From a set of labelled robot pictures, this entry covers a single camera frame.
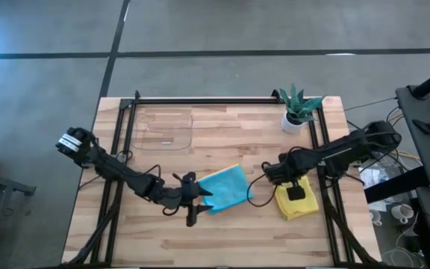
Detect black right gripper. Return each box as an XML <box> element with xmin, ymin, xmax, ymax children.
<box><xmin>264</xmin><ymin>158</ymin><xmax>307</xmax><ymax>202</ymax></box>

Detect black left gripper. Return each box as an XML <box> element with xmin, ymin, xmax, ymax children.
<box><xmin>161</xmin><ymin>171</ymin><xmax>215</xmax><ymax>228</ymax></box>

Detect yellow microfiber towel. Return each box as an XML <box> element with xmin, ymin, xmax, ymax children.
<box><xmin>274</xmin><ymin>175</ymin><xmax>320</xmax><ymax>222</ymax></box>

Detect blue microfiber towel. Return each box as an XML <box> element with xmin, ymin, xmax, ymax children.
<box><xmin>197</xmin><ymin>164</ymin><xmax>255</xmax><ymax>216</ymax></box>

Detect clear plastic bin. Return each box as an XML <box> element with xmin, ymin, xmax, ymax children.
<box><xmin>130</xmin><ymin>111</ymin><xmax>195</xmax><ymax>152</ymax></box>

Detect white plant pot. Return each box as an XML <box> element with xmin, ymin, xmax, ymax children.
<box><xmin>281</xmin><ymin>111</ymin><xmax>308</xmax><ymax>135</ymax></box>

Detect white paper sheet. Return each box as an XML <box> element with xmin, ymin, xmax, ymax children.
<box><xmin>360</xmin><ymin>164</ymin><xmax>393</xmax><ymax>188</ymax></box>

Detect white mug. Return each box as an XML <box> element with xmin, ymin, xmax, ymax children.
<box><xmin>369</xmin><ymin>208</ymin><xmax>384</xmax><ymax>227</ymax></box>
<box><xmin>390</xmin><ymin>203</ymin><xmax>414</xmax><ymax>225</ymax></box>

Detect green snake plant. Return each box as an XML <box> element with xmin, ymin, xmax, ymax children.
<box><xmin>278</xmin><ymin>84</ymin><xmax>326</xmax><ymax>126</ymax></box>

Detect dark grey desk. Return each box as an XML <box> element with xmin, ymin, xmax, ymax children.
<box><xmin>396</xmin><ymin>84</ymin><xmax>430</xmax><ymax>225</ymax></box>

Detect black cable loop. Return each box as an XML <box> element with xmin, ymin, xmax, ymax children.
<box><xmin>246</xmin><ymin>161</ymin><xmax>278</xmax><ymax>208</ymax></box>

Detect black metal table frame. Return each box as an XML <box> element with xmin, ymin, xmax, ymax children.
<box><xmin>60</xmin><ymin>89</ymin><xmax>382</xmax><ymax>268</ymax></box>

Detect tangled floor cables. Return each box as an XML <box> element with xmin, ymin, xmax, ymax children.
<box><xmin>343</xmin><ymin>96</ymin><xmax>423</xmax><ymax>165</ymax></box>

